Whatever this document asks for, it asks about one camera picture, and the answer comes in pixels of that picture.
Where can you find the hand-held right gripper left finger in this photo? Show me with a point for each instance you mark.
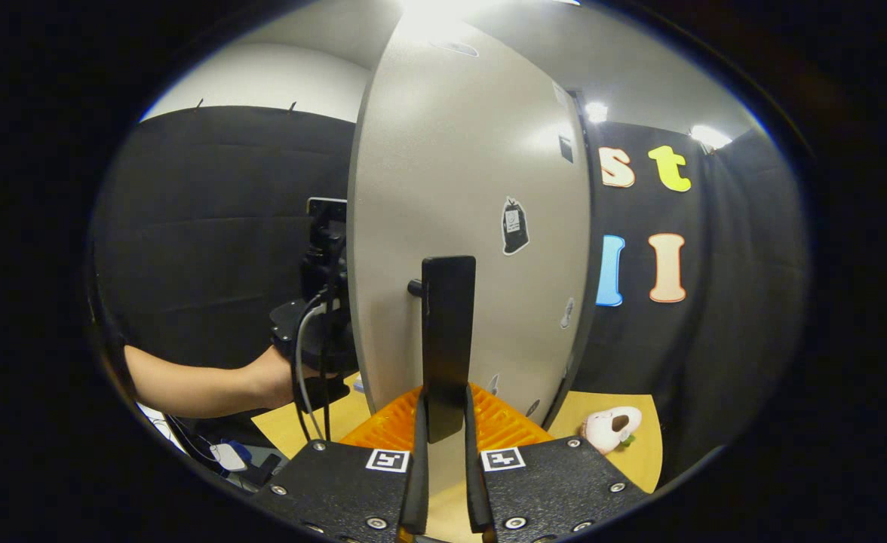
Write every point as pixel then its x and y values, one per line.
pixel 338 490

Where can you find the small ceiling light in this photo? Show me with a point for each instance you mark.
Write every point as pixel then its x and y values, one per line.
pixel 596 111
pixel 710 137

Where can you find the black backdrop cloth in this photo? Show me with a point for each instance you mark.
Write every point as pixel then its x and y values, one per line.
pixel 210 188

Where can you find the grey cabinet door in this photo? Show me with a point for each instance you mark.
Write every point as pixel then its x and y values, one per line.
pixel 474 151

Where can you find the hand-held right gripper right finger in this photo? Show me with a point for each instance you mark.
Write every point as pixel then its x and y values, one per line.
pixel 564 490

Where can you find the white blue small device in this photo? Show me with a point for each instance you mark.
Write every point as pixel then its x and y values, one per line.
pixel 230 456

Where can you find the dark grey cabinet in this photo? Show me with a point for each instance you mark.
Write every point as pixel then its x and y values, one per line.
pixel 590 264

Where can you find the pink plush toy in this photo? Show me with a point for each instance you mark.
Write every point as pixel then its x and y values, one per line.
pixel 609 428

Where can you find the large ceiling light panel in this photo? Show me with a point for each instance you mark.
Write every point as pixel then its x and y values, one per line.
pixel 432 7

